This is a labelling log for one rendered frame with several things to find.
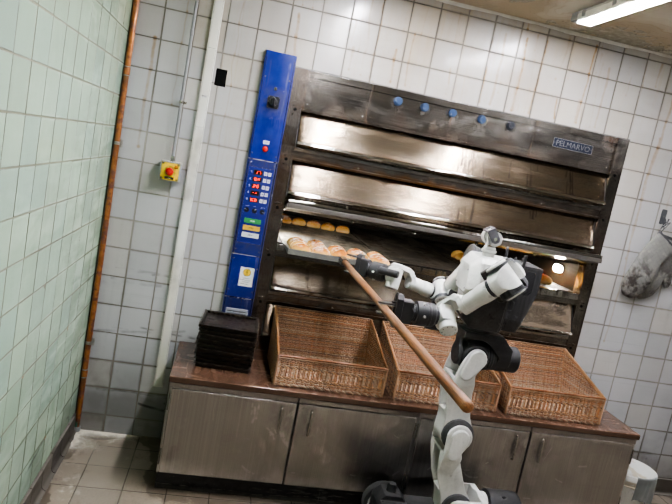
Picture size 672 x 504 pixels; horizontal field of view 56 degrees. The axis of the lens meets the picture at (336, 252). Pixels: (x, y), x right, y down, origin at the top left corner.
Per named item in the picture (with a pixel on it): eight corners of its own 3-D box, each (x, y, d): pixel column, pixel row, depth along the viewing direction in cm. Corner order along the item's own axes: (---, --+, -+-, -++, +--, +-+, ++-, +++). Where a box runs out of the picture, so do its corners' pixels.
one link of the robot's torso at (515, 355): (505, 367, 284) (514, 330, 281) (518, 378, 271) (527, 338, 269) (447, 359, 279) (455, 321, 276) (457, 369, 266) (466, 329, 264)
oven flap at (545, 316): (269, 290, 343) (275, 254, 346) (568, 336, 374) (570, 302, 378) (270, 289, 338) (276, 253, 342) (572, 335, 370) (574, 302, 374)
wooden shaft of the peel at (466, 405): (473, 415, 142) (476, 403, 142) (461, 414, 141) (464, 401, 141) (347, 266, 309) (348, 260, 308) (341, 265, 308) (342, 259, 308)
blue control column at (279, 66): (212, 338, 537) (255, 83, 506) (231, 341, 540) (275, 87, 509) (198, 445, 349) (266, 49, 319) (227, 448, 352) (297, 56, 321)
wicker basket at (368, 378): (264, 351, 346) (273, 303, 342) (363, 364, 357) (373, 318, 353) (270, 385, 299) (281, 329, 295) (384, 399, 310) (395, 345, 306)
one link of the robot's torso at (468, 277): (508, 325, 289) (526, 249, 284) (531, 347, 255) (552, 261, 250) (444, 313, 288) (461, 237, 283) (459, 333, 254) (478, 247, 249)
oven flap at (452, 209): (286, 195, 335) (292, 160, 339) (590, 250, 367) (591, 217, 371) (287, 193, 331) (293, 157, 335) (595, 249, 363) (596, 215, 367)
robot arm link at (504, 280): (473, 319, 220) (518, 292, 210) (456, 295, 222) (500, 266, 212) (483, 311, 229) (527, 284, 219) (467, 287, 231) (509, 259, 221)
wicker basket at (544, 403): (467, 379, 367) (478, 334, 363) (554, 390, 379) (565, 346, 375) (503, 415, 320) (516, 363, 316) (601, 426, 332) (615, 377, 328)
